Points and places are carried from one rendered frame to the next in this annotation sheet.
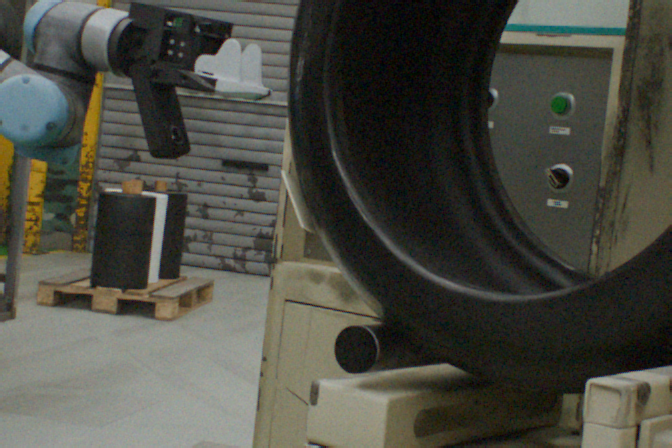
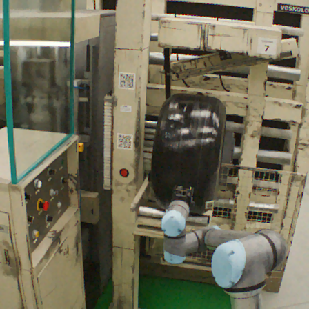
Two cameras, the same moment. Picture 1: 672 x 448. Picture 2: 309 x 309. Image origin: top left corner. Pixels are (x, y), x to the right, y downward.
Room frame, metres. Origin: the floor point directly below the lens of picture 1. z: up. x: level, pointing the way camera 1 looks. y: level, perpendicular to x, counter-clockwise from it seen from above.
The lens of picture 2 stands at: (2.19, 1.41, 1.91)
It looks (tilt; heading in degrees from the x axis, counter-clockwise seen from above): 22 degrees down; 245
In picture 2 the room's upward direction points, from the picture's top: 3 degrees clockwise
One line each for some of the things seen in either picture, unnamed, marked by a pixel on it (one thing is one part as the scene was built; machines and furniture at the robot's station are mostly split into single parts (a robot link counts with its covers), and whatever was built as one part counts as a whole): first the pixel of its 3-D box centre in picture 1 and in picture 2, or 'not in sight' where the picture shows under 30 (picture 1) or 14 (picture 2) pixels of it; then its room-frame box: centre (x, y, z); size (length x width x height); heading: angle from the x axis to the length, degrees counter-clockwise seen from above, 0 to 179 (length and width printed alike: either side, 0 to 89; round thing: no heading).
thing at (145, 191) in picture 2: not in sight; (143, 196); (1.42, -0.35, 0.90); 0.40 x 0.03 x 0.10; 54
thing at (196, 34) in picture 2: not in sight; (221, 36); (1.00, -0.41, 1.71); 0.61 x 0.25 x 0.15; 144
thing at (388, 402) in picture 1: (446, 403); (171, 226); (1.36, -0.13, 0.84); 0.36 x 0.09 x 0.06; 144
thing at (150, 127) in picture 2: not in sight; (152, 143); (1.23, -0.68, 1.05); 0.20 x 0.15 x 0.30; 144
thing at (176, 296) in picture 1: (136, 241); not in sight; (8.27, 1.21, 0.38); 1.20 x 0.80 x 0.76; 174
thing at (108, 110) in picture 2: not in sight; (110, 143); (1.58, -0.41, 1.19); 0.05 x 0.04 x 0.48; 54
